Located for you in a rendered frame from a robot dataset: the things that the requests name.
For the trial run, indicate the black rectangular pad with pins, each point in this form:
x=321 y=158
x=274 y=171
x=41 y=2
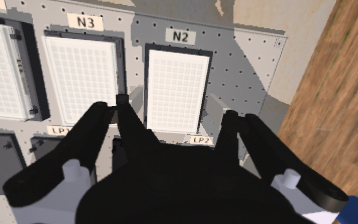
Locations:
x=119 y=157

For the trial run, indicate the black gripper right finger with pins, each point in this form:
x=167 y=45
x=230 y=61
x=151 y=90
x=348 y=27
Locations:
x=311 y=194

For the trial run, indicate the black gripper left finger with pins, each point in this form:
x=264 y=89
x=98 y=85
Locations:
x=49 y=190

